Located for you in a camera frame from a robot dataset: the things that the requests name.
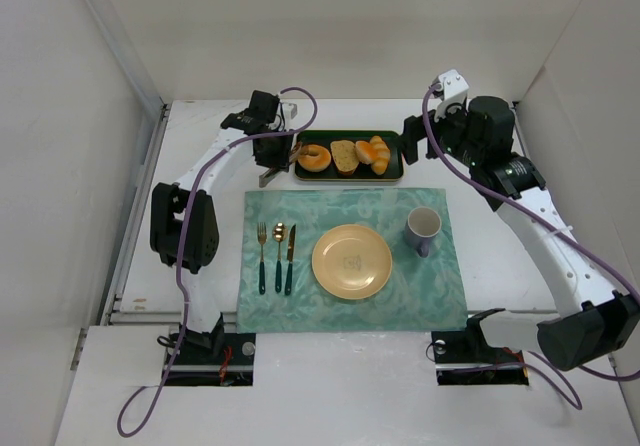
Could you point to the yellow round plate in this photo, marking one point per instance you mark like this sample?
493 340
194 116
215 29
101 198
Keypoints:
352 262

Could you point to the seeded bread slice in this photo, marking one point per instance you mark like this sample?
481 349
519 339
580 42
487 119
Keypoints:
344 156

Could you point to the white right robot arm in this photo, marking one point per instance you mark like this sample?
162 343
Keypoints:
597 309

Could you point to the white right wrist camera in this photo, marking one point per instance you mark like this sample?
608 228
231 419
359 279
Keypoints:
451 89

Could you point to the orange bagel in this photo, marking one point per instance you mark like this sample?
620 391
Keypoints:
314 158

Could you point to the gold knife green handle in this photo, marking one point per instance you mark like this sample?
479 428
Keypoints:
290 259

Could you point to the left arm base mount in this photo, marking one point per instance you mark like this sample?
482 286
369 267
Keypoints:
233 366

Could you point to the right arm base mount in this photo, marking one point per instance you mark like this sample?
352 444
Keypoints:
463 360

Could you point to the gold fork green handle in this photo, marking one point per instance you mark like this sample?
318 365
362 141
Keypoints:
262 238

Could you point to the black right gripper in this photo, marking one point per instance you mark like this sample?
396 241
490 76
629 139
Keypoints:
410 137

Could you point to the teal patterned placemat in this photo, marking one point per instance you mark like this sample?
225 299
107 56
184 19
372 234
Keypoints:
422 294

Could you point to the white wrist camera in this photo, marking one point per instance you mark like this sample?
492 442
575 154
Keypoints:
286 113
451 89

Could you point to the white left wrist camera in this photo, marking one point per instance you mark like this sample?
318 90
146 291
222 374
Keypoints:
286 113

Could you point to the purple mug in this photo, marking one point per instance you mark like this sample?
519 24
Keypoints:
422 226

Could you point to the gold spoon green handle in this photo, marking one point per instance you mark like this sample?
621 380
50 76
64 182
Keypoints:
279 234

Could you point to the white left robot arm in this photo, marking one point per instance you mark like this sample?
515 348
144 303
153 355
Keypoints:
183 226

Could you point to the striped long bread roll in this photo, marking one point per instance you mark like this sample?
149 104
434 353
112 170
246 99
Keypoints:
382 155

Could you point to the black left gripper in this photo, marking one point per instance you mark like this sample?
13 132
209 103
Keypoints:
275 153

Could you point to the round orange bun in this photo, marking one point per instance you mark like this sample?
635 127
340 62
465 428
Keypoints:
366 152

